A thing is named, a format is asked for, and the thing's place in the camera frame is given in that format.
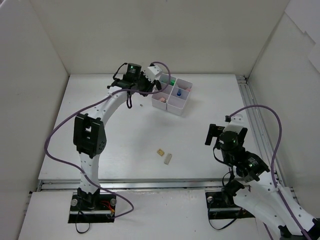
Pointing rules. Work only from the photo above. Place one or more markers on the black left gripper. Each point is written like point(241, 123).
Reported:
point(149, 85)

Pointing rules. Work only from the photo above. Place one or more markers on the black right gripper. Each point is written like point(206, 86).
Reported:
point(213, 133)

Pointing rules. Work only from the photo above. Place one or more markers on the pink white stapler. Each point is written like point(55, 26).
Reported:
point(163, 100)

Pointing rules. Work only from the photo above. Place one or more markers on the beige long eraser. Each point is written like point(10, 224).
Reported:
point(168, 158)

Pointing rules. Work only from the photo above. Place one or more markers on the black handled scissors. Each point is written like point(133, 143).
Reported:
point(158, 85)

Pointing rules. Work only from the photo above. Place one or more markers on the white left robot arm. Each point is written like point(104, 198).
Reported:
point(89, 134)

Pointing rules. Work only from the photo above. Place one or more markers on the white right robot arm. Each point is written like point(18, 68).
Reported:
point(252, 188)

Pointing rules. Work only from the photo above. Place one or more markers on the white divided organizer left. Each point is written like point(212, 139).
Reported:
point(165, 92)

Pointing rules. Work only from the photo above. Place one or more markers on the white divided organizer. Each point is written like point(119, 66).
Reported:
point(176, 105)
point(165, 92)

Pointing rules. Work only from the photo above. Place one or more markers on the white divided organizer right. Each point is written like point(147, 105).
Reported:
point(176, 105)

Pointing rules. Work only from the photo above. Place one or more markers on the tan small eraser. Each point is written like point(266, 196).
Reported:
point(160, 152)

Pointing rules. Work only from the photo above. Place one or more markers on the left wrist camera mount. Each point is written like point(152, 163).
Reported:
point(152, 72)

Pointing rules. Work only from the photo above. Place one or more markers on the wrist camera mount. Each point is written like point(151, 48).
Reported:
point(152, 72)
point(235, 123)

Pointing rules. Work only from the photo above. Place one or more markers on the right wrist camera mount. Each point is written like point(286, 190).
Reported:
point(235, 123)

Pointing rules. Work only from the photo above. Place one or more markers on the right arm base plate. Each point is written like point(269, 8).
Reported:
point(220, 210)

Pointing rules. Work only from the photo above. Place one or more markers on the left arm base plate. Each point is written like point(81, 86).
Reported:
point(102, 212)

